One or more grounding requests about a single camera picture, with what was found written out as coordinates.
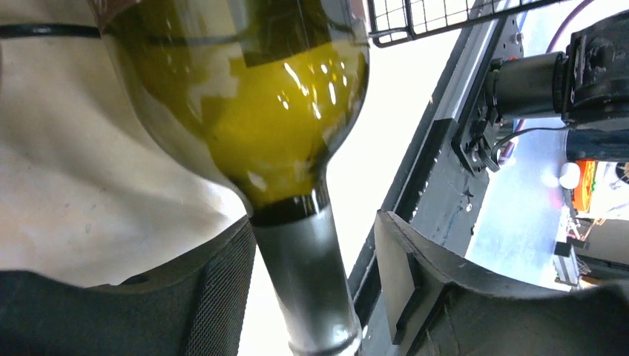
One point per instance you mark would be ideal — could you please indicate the black wire wine rack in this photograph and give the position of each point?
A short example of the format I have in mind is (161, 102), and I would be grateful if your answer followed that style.
(391, 22)

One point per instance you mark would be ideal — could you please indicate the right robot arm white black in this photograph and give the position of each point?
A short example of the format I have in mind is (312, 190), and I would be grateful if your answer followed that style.
(586, 85)

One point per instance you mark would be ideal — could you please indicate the green wine bottle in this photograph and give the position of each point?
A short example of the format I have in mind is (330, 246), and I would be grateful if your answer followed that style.
(260, 94)

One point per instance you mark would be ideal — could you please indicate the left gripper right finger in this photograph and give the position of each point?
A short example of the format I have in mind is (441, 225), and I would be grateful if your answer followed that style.
(439, 303)

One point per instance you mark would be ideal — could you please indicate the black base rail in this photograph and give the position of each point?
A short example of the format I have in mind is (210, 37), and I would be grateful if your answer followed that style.
(432, 190)

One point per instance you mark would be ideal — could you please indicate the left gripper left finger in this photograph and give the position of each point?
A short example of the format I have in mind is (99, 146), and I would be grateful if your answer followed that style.
(191, 305)

